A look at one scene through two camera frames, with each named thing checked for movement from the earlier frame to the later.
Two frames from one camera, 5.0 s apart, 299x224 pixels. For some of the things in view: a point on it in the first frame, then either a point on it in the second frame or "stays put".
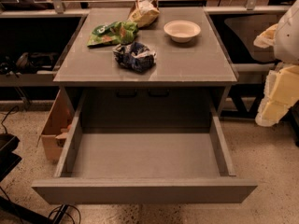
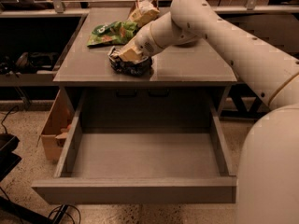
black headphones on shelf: [42, 63] stays put
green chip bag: [118, 32] stays put
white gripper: [288, 37] -> [144, 41]
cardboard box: [57, 127] stays put
